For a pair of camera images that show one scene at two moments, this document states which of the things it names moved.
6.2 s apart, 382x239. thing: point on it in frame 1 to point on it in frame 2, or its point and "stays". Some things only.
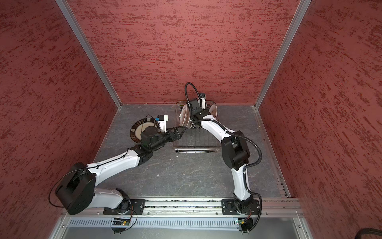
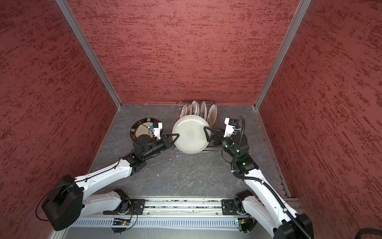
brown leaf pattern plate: [213, 110] stays
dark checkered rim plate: [148, 125] stays
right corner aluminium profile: [299, 16] stays
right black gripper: [207, 108] to [214, 133]
